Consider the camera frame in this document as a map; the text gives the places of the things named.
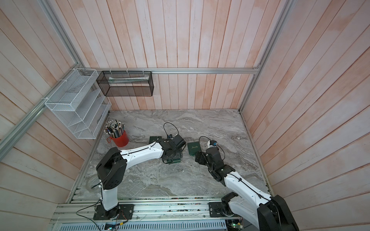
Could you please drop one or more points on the small green box lid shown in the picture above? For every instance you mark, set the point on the small green box lid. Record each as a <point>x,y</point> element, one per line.
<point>173,161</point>

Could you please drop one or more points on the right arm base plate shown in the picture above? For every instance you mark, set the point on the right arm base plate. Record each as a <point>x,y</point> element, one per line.
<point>220,209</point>

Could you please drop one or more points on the red metal pencil cup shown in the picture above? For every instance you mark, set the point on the red metal pencil cup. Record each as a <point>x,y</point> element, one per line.
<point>121,141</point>

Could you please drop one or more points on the white wire mesh shelf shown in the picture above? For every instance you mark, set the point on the white wire mesh shelf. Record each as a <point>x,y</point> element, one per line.
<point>80,107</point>

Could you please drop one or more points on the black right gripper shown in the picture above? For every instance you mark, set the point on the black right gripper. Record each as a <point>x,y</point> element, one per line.
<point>202,155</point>

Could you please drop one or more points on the large green jewelry box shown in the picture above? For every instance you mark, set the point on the large green jewelry box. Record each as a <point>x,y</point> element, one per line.
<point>194,148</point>

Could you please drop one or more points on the aluminium frame rail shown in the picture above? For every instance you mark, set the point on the aluminium frame rail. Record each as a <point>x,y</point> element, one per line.
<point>192,70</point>

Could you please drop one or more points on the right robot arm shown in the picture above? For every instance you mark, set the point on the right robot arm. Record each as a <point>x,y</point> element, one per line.
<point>263,211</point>

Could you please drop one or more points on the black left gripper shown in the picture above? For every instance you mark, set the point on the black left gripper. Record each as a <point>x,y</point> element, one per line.
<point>179,153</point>

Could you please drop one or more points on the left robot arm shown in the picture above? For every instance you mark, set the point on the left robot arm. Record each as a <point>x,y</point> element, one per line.
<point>111,168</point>

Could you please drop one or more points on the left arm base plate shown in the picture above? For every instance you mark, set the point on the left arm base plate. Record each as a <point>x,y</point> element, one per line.
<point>124,211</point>

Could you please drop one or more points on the black wire mesh basket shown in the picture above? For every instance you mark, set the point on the black wire mesh basket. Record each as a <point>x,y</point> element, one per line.
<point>126,83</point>

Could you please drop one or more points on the clear tape roll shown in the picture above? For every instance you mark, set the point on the clear tape roll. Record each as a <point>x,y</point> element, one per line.
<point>92,182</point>

